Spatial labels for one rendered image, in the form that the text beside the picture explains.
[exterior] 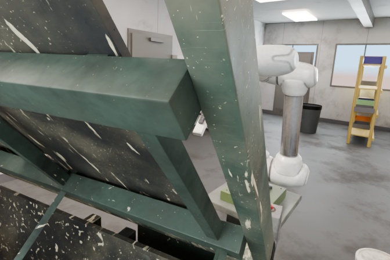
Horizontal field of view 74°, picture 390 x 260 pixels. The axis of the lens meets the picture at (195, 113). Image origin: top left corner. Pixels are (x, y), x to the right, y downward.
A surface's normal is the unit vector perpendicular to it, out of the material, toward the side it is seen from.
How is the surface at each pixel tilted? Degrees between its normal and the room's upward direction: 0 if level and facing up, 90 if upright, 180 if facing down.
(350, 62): 90
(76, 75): 40
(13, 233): 90
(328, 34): 90
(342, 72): 90
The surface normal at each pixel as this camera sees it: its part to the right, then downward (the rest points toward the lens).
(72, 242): -0.43, 0.14
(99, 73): -0.25, -0.65
